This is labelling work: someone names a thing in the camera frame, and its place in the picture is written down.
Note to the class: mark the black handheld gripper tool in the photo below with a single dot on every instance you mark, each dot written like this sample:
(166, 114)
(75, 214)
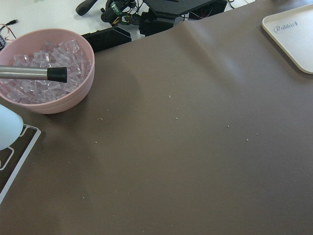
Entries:
(115, 11)

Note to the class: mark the cream rabbit tray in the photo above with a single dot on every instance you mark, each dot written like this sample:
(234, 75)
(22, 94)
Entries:
(292, 30)

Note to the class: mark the metal scoop handle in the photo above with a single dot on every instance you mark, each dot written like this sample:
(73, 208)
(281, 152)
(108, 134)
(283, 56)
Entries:
(30, 73)

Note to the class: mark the black plastic device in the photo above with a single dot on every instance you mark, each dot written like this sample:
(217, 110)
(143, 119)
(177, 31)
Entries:
(161, 16)

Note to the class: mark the white cup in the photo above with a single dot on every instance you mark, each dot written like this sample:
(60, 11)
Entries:
(11, 125)

